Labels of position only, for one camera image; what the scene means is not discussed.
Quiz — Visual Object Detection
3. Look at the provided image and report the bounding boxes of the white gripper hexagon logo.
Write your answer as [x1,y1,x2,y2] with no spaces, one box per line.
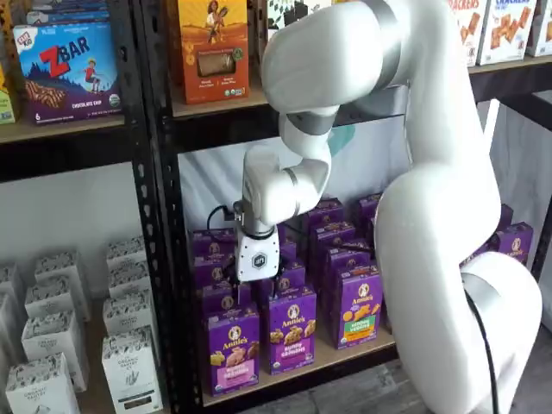
[223,227,289,299]

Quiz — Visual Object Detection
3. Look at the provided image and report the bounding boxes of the purple Annie's box pink patch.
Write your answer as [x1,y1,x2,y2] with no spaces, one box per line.
[204,303,261,398]

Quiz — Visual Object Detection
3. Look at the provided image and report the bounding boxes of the purple Annie's bunny grahams box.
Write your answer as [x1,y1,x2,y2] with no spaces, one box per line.
[267,282,318,376]

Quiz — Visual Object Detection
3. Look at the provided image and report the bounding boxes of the purple Annie's box green patch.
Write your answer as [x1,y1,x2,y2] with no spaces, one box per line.
[333,263,386,351]

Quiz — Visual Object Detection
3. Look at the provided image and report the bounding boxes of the white organic pantry box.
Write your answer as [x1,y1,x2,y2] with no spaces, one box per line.
[34,250,90,288]
[4,352,82,414]
[105,235,148,273]
[23,279,92,323]
[20,309,91,392]
[0,292,23,367]
[107,263,155,303]
[0,261,27,303]
[102,292,160,342]
[101,326,165,413]

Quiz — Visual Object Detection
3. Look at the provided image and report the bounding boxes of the orange Revival snack box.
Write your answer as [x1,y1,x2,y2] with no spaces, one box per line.
[177,0,252,106]

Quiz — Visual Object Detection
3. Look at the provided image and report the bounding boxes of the blue purple Zbar box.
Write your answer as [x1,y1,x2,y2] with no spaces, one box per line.
[12,21,125,127]
[24,0,112,26]

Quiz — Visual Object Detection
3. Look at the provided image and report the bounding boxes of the red pretzel crackers cheddar box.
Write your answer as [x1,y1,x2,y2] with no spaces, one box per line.
[446,0,484,69]

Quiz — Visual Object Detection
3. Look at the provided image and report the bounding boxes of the orange Bobo's box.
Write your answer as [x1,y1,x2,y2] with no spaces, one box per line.
[0,0,22,127]

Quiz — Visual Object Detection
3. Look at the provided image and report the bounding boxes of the blue pretzel crackers salt box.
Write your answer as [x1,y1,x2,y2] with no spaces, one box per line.
[476,0,540,67]

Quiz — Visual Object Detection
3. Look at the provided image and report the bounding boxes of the white cracker box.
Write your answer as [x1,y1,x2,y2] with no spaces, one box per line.
[525,0,552,58]

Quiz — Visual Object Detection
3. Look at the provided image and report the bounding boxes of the black metal shelving rack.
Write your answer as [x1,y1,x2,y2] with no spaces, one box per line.
[146,0,552,414]
[0,0,173,414]

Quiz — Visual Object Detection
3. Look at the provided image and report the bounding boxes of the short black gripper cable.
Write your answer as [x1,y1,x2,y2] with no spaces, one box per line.
[205,204,243,236]

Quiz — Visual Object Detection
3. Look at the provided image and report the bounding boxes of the long black cable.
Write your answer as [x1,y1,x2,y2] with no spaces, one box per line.
[463,295,502,414]

